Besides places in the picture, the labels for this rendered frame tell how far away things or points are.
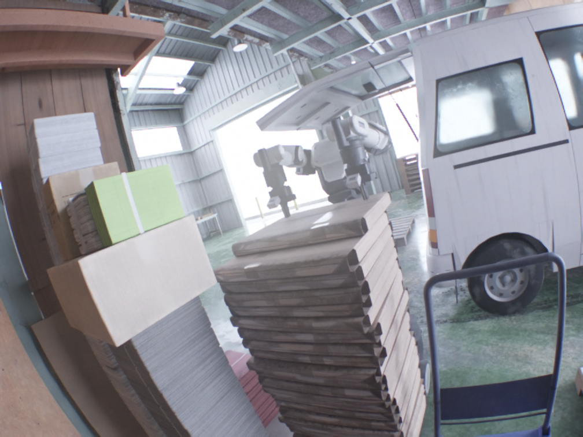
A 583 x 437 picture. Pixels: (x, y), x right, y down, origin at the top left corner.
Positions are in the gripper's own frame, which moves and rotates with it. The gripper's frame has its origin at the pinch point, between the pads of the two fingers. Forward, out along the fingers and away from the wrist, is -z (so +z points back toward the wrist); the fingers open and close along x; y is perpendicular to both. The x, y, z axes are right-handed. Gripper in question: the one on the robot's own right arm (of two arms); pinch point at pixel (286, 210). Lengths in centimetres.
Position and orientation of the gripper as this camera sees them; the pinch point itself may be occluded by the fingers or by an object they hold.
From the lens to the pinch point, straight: 121.3
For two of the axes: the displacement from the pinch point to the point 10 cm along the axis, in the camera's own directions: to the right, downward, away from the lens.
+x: 8.2, -1.9, -5.4
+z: -3.0, -9.4, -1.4
